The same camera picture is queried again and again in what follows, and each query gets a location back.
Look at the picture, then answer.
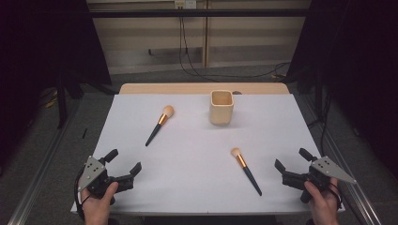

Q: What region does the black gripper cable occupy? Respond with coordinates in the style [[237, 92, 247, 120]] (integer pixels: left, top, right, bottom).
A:
[[73, 167, 87, 221]]

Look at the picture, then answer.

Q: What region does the person's right hand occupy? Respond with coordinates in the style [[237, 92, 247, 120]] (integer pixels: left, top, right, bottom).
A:
[[303, 176, 343, 225]]

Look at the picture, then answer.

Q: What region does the large-headed makeup brush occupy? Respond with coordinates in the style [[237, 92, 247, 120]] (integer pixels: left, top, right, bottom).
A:
[[145, 104, 176, 147]]

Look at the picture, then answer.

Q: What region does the small-headed makeup brush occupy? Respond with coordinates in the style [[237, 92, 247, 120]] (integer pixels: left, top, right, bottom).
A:
[[230, 147, 264, 197]]

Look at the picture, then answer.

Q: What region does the wooden vertical post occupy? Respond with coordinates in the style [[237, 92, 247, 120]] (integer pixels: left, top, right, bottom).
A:
[[202, 0, 210, 68]]

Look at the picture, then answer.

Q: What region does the white wall socket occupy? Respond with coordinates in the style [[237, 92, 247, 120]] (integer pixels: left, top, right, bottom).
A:
[[174, 0, 198, 10]]

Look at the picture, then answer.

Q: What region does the black metal stand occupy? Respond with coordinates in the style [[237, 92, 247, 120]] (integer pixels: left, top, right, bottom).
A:
[[55, 69, 69, 129]]

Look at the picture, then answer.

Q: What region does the aluminium floor rail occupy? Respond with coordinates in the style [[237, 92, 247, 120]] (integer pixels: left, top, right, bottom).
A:
[[298, 93, 384, 225], [7, 101, 84, 225]]

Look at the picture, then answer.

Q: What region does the person's left hand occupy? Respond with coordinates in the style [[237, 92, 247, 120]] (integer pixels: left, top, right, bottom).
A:
[[80, 181, 120, 225]]

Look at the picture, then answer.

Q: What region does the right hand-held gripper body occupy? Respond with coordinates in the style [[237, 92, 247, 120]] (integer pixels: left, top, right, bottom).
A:
[[299, 156, 358, 204]]

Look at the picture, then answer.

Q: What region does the white table mat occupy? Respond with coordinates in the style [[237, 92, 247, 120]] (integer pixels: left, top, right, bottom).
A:
[[69, 93, 346, 217]]

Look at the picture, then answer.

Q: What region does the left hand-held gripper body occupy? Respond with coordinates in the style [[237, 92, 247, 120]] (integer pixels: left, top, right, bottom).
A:
[[77, 156, 121, 200]]

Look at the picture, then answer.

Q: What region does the black curtain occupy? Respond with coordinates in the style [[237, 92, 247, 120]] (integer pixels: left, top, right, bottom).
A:
[[284, 0, 398, 181], [0, 0, 113, 170]]

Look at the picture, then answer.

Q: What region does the black floor cable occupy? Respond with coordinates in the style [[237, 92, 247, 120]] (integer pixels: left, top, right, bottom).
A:
[[307, 92, 333, 158]]

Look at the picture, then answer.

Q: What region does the black horizontal bar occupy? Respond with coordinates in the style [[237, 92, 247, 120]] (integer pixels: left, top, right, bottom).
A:
[[88, 8, 312, 19]]

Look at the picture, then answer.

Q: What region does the black wrist strap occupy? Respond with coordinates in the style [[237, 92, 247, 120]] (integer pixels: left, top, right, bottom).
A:
[[328, 182, 344, 211]]

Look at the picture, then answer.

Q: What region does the beige square cup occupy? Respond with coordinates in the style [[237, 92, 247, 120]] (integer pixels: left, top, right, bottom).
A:
[[208, 89, 236, 127]]

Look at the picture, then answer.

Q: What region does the black wall cable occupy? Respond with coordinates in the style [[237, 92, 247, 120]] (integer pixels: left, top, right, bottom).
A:
[[177, 7, 293, 83]]

